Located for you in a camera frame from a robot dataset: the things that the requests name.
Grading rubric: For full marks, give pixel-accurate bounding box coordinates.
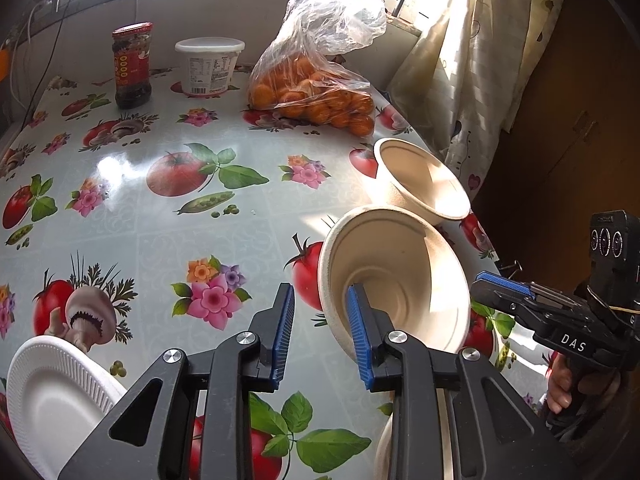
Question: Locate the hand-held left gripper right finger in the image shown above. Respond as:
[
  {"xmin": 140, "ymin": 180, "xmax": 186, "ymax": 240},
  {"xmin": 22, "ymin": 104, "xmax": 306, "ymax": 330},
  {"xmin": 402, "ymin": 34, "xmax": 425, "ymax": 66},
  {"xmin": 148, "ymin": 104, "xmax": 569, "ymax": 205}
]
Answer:
[{"xmin": 346, "ymin": 284, "xmax": 566, "ymax": 480}]

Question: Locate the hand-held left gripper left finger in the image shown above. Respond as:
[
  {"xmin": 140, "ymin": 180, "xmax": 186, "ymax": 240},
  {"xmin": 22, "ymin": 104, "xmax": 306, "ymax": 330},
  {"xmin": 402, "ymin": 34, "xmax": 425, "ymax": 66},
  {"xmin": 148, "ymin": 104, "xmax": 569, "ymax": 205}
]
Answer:
[{"xmin": 57, "ymin": 282, "xmax": 297, "ymax": 480}]

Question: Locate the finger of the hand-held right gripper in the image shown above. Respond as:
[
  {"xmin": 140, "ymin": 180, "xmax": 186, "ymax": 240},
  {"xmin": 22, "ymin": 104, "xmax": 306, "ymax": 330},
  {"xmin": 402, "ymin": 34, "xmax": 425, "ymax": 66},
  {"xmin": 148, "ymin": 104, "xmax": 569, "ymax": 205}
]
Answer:
[
  {"xmin": 475, "ymin": 271, "xmax": 586, "ymax": 307},
  {"xmin": 470, "ymin": 282, "xmax": 551, "ymax": 333}
]

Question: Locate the white foam plate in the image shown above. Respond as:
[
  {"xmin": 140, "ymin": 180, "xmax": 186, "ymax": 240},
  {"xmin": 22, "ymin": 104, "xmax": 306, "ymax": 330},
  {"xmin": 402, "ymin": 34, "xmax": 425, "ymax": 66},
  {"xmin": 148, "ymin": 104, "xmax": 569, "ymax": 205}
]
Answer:
[{"xmin": 6, "ymin": 336, "xmax": 127, "ymax": 480}]

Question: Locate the person's right hand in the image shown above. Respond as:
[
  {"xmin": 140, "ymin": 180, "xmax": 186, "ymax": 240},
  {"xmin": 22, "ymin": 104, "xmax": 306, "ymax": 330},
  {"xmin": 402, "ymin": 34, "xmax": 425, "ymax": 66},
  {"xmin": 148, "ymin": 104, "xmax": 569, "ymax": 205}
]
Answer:
[{"xmin": 545, "ymin": 352, "xmax": 576, "ymax": 415}]

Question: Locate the vegetable print vinyl tablecloth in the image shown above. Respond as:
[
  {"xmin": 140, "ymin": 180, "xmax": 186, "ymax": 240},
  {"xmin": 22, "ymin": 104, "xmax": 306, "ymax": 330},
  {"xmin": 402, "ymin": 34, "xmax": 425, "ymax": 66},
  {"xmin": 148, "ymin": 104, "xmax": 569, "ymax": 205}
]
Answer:
[{"xmin": 0, "ymin": 62, "xmax": 551, "ymax": 480}]

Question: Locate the brown wooden cabinet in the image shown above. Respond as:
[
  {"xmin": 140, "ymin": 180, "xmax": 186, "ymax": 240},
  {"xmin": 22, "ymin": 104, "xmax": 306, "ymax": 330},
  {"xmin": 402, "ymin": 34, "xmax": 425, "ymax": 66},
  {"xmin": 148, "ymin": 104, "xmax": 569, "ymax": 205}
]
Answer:
[{"xmin": 475, "ymin": 0, "xmax": 640, "ymax": 271}]

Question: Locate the patterned cream curtain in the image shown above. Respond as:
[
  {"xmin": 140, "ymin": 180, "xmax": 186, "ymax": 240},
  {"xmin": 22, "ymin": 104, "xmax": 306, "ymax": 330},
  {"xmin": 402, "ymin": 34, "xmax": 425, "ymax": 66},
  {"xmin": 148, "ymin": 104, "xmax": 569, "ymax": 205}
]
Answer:
[{"xmin": 387, "ymin": 0, "xmax": 573, "ymax": 206}]

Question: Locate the clear bag of oranges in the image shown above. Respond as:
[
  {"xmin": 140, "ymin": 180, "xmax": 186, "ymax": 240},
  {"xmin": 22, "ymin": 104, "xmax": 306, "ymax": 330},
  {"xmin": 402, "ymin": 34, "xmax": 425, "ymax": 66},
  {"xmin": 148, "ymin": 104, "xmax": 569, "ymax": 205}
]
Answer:
[{"xmin": 247, "ymin": 0, "xmax": 388, "ymax": 137}]

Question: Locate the white plastic tub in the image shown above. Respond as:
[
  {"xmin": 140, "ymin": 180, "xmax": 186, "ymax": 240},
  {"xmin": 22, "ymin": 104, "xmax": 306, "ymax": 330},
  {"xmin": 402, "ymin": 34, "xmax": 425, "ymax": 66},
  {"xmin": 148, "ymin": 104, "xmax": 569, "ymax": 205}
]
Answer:
[{"xmin": 175, "ymin": 37, "xmax": 246, "ymax": 96}]

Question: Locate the dark sauce jar red label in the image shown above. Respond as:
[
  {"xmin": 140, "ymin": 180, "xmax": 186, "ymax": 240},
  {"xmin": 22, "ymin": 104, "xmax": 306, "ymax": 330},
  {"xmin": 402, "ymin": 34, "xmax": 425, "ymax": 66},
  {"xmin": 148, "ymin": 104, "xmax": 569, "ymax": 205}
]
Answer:
[{"xmin": 111, "ymin": 22, "xmax": 154, "ymax": 109}]

